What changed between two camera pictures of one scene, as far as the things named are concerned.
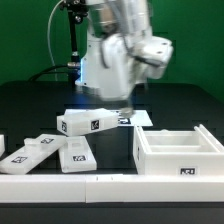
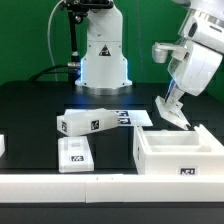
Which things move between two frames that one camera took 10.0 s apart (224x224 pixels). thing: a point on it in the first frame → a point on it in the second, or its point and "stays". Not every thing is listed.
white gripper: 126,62 → 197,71
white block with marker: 76,155 stays
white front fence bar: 110,188 stays
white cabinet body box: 177,152 stays
